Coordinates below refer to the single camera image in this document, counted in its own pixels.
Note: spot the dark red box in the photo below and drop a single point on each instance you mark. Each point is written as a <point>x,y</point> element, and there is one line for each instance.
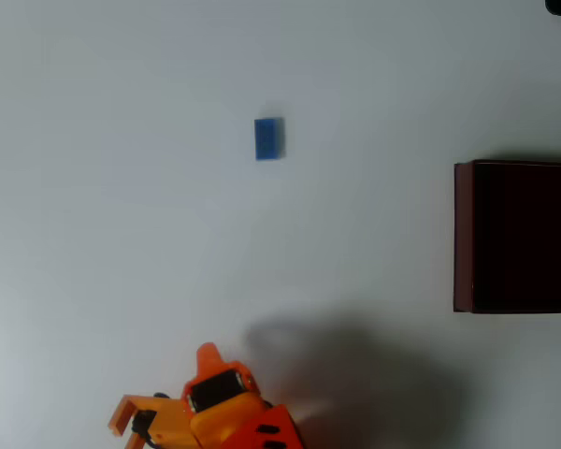
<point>523,238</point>

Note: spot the orange camera mount bracket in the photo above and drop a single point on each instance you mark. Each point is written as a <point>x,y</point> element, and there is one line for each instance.
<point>161,421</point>

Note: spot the small blue block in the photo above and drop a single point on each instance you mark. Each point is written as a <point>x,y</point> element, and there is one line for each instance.
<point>268,139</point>

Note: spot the orange gripper black servo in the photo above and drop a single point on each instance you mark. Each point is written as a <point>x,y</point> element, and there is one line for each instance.
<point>215,392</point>

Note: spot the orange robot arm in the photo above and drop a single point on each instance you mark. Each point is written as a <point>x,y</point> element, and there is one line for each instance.
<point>271,428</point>

